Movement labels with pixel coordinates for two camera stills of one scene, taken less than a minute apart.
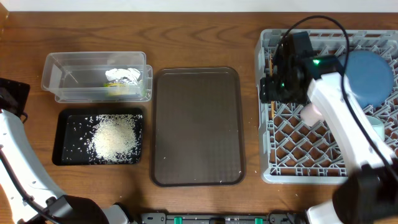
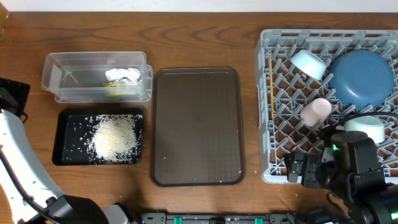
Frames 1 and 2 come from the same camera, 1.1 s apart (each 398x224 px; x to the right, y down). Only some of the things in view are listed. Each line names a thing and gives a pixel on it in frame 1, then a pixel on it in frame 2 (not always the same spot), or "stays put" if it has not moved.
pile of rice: [113, 139] stays put
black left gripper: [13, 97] stays put
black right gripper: [269, 92] to [311, 160]
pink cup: [310, 114] stays put
